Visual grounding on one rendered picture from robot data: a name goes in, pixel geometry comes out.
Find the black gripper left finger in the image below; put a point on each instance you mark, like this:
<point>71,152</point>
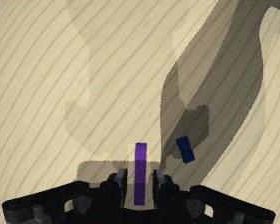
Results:
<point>99,205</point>

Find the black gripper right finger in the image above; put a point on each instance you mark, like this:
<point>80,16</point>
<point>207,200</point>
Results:
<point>173,209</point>

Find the purple rod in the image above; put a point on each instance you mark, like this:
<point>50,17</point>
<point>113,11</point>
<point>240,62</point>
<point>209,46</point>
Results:
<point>140,174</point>

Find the small dark blue block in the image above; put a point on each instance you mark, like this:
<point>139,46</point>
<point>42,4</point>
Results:
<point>187,155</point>
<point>183,143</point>

